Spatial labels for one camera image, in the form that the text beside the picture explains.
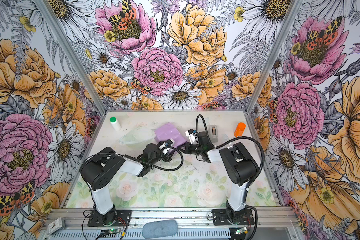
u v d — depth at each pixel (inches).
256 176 19.6
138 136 43.4
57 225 28.0
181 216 30.0
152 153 29.2
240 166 19.9
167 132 39.3
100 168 20.6
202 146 31.0
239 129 39.6
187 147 33.5
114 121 41.1
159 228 27.1
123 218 28.8
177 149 35.9
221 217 29.1
